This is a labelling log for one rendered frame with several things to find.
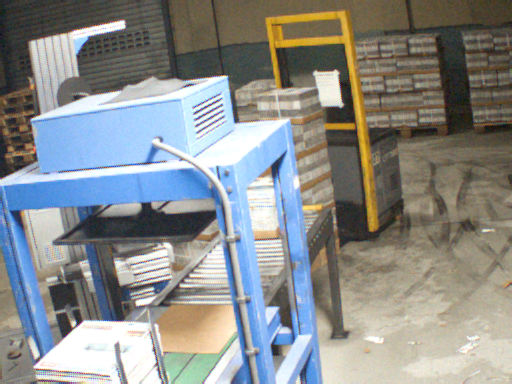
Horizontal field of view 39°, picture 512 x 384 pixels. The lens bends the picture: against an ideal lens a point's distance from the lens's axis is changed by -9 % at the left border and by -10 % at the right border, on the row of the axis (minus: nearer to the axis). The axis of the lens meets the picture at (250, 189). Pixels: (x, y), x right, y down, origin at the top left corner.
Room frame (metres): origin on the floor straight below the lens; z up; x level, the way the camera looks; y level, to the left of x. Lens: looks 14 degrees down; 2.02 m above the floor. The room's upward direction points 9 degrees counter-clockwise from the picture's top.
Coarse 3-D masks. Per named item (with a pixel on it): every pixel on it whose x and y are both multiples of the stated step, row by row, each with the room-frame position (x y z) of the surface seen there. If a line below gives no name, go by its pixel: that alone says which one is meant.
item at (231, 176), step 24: (216, 168) 2.25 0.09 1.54; (240, 168) 2.27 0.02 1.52; (216, 192) 2.24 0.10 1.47; (240, 192) 2.24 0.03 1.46; (240, 216) 2.23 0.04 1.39; (240, 240) 2.23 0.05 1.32; (240, 264) 2.23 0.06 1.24; (264, 312) 2.28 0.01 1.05; (240, 336) 2.25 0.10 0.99; (264, 336) 2.25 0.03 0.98; (264, 360) 2.23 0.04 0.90
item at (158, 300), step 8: (216, 240) 3.93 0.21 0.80; (208, 248) 3.81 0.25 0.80; (200, 256) 3.70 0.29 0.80; (192, 264) 3.60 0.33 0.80; (184, 272) 3.49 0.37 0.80; (176, 280) 3.40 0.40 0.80; (168, 288) 3.30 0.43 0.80; (160, 296) 3.21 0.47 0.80; (168, 296) 3.23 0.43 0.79; (152, 304) 3.12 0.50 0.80; (160, 304) 3.14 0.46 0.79
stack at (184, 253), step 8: (304, 160) 5.45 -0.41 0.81; (304, 168) 5.43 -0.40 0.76; (264, 176) 5.08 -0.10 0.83; (304, 176) 5.42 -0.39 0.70; (304, 192) 5.39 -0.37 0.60; (304, 200) 5.39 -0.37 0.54; (312, 200) 5.46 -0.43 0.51; (216, 224) 4.62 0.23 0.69; (208, 232) 4.56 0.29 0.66; (200, 240) 4.63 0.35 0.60; (176, 248) 4.75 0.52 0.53; (184, 248) 4.70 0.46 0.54; (192, 248) 4.66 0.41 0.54; (200, 248) 4.61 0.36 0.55; (176, 256) 4.74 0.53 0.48; (184, 256) 4.71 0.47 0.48; (192, 256) 4.67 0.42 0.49; (176, 264) 4.76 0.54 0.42; (184, 264) 4.72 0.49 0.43; (312, 264) 5.38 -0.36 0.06; (320, 264) 5.46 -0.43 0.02; (176, 272) 4.78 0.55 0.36; (312, 272) 5.36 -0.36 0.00
